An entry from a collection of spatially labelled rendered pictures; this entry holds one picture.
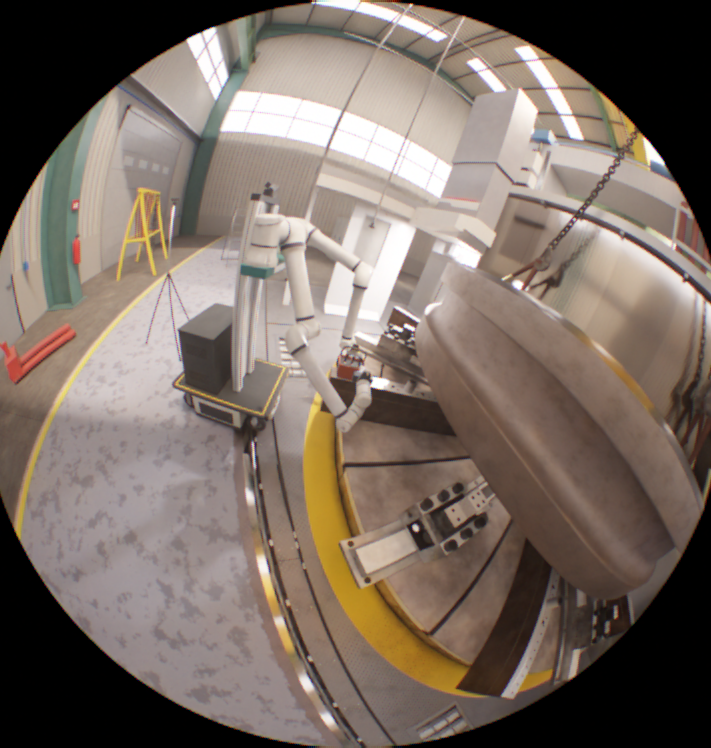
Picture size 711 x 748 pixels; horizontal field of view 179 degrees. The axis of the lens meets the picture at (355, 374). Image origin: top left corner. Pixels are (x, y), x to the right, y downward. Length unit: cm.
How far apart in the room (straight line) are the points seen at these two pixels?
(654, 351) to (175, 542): 568
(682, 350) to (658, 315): 67
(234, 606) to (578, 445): 209
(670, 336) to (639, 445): 347
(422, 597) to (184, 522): 159
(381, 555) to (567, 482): 105
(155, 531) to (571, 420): 253
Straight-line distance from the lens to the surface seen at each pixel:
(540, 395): 133
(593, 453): 135
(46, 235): 669
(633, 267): 477
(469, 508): 130
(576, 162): 792
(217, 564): 172
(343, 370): 163
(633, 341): 443
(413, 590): 159
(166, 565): 183
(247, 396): 192
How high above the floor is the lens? 168
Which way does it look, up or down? 34 degrees down
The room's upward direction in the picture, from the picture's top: 22 degrees clockwise
